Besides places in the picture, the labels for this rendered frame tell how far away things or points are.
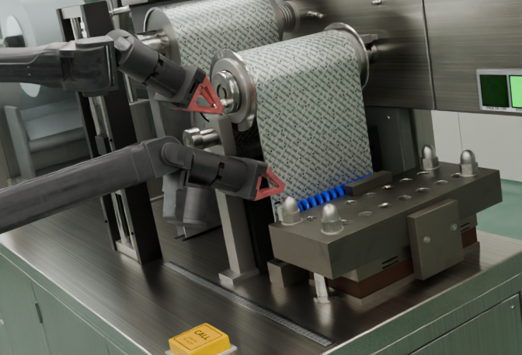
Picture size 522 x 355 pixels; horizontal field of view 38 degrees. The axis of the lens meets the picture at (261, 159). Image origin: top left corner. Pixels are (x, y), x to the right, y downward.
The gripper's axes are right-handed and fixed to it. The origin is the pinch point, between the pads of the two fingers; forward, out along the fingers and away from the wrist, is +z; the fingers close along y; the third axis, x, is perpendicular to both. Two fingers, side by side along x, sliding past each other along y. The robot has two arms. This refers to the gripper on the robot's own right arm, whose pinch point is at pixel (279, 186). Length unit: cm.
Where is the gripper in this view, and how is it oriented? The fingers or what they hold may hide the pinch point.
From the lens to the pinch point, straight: 132.2
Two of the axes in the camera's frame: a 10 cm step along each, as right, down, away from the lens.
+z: 8.0, 2.2, 5.6
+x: 2.4, -9.7, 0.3
